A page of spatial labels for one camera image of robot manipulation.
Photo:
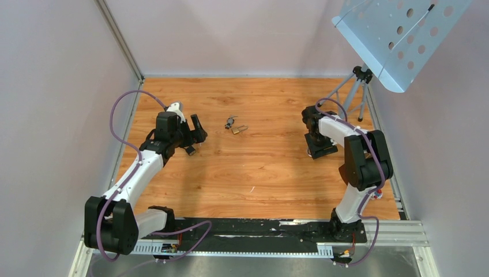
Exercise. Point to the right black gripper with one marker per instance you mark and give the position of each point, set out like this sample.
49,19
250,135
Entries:
318,152

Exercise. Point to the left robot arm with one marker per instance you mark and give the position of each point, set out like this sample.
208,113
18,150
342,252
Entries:
110,224

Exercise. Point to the light blue music stand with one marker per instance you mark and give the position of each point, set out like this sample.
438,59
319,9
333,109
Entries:
395,39

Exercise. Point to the black cable lock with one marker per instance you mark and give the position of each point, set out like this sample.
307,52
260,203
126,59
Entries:
190,150

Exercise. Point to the small red white bottle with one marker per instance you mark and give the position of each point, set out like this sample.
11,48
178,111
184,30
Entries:
377,194

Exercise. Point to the grey stand tripod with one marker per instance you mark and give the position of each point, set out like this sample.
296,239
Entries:
362,76

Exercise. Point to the small brass padlock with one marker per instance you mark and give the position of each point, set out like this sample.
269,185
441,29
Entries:
239,129

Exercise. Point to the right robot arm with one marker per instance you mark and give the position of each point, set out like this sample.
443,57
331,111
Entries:
367,164

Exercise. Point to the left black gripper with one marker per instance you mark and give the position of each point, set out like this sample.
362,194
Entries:
198,136

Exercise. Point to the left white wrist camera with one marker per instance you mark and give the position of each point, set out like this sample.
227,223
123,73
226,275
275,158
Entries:
177,107

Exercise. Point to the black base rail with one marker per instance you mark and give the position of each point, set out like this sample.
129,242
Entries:
302,238

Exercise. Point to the small padlock keys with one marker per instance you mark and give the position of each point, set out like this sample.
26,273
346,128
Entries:
230,121

